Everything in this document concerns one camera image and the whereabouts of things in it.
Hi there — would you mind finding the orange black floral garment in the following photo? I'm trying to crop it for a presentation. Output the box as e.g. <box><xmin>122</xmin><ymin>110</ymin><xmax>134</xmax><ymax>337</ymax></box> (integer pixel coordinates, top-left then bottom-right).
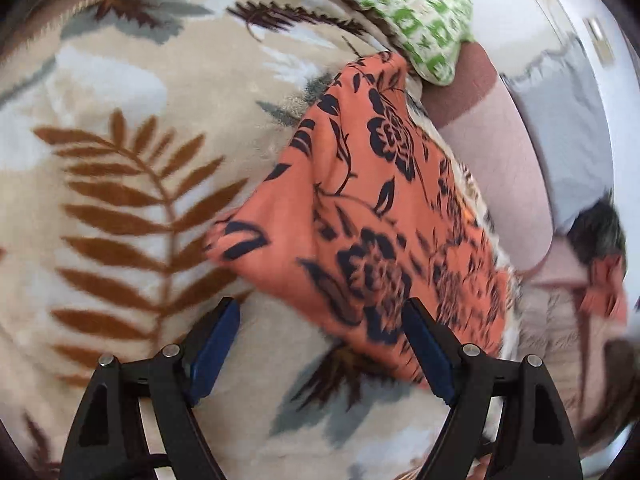
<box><xmin>205</xmin><ymin>52</ymin><xmax>510</xmax><ymax>382</ymax></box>

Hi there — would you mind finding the beige leaf pattern blanket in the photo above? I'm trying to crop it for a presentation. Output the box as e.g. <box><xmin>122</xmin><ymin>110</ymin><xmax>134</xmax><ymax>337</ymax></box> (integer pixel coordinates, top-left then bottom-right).
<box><xmin>0</xmin><ymin>0</ymin><xmax>526</xmax><ymax>480</ymax></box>

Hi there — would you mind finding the person in orange garment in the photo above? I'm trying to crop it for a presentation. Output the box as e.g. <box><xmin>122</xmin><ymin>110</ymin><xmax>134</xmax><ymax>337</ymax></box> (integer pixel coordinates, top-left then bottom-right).
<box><xmin>518</xmin><ymin>196</ymin><xmax>639</xmax><ymax>456</ymax></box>

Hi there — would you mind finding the green white patterned pillow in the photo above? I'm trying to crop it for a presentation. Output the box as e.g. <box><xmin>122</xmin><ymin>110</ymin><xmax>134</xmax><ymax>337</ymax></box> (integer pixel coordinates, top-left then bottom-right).
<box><xmin>352</xmin><ymin>0</ymin><xmax>473</xmax><ymax>86</ymax></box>

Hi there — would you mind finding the grey cloth on wall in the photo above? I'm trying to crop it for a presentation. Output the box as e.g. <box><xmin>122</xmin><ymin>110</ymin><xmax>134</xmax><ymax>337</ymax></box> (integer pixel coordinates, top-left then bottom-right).
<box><xmin>502</xmin><ymin>36</ymin><xmax>614</xmax><ymax>233</ymax></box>

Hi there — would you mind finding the pink bolster pillow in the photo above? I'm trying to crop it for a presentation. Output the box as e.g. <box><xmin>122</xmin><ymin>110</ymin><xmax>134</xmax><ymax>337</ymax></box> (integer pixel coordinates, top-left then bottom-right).
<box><xmin>422</xmin><ymin>42</ymin><xmax>553</xmax><ymax>275</ymax></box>

